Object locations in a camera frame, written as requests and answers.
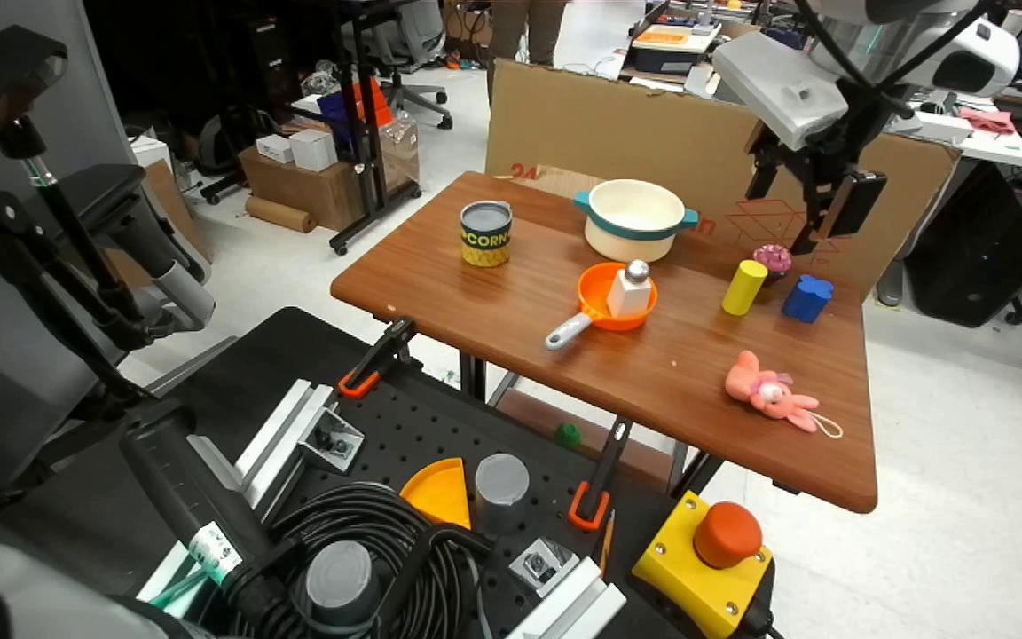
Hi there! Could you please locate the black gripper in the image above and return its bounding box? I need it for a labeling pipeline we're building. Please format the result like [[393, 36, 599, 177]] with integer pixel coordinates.
[[749, 106, 863, 260]]

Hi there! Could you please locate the yellow cylinder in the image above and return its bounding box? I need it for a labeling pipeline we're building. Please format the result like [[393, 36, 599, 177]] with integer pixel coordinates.
[[721, 257, 771, 320]]

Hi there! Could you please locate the cream pot teal trim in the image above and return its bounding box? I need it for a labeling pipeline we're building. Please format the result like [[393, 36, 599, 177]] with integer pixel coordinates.
[[567, 177, 703, 265]]

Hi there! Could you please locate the gray cylinder block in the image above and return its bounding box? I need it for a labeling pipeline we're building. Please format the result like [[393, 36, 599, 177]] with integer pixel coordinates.
[[473, 452, 534, 512]]

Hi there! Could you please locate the pink cupcake toy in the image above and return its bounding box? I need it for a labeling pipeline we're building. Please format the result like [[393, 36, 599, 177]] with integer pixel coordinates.
[[749, 242, 799, 284]]

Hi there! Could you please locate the blue toy block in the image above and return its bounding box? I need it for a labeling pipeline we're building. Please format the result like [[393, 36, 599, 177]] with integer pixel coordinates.
[[781, 272, 837, 325]]

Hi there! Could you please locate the white salt shaker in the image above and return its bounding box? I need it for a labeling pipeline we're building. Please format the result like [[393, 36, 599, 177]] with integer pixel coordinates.
[[609, 257, 656, 320]]

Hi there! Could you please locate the brown cardboard sheet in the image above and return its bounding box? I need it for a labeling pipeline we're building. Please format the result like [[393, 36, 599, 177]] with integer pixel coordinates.
[[483, 57, 966, 299]]

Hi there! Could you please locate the pink plush toy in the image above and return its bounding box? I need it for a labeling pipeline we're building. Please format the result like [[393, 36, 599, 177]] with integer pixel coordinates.
[[721, 346, 849, 442]]

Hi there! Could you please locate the black office chair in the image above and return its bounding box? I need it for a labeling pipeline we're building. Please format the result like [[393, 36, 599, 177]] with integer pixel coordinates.
[[902, 156, 1022, 330]]

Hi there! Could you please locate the orange toy frying pan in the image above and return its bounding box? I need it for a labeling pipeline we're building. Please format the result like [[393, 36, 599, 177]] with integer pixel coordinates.
[[545, 260, 665, 354]]

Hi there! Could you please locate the corn tin can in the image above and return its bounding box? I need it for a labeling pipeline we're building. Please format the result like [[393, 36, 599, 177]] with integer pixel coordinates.
[[458, 194, 519, 272]]

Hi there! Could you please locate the gray metal table leg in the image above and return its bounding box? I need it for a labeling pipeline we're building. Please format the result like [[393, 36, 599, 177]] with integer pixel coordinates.
[[458, 352, 490, 403]]

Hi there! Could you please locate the yellow emergency stop box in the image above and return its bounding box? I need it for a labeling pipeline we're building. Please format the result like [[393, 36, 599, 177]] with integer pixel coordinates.
[[631, 490, 775, 639]]

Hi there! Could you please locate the black perforated board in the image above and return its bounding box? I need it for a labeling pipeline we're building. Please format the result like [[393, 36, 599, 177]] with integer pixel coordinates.
[[117, 302, 775, 639]]

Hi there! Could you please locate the orange triangular plastic piece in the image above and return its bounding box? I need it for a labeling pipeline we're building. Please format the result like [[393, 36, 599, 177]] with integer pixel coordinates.
[[399, 454, 475, 533]]

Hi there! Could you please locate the brown cardboard box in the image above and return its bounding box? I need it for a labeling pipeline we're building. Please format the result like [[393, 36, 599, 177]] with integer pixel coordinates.
[[240, 120, 428, 229]]

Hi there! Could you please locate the gray round cap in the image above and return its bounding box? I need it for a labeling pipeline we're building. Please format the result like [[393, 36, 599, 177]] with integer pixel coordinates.
[[302, 535, 377, 615]]

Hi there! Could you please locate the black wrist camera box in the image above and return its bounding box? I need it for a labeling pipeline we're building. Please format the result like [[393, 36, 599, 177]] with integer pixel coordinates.
[[830, 168, 891, 242]]

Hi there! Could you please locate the black clamp orange handle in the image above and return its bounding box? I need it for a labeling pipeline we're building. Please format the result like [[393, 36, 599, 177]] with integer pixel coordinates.
[[334, 317, 418, 403], [564, 414, 635, 535]]

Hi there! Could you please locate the aluminium extrusion rail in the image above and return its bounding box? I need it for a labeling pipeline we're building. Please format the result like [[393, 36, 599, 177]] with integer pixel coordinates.
[[509, 555, 631, 639], [232, 375, 337, 484]]

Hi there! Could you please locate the black cable coil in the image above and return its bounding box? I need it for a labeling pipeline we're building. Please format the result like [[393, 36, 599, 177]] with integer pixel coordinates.
[[222, 475, 504, 639]]

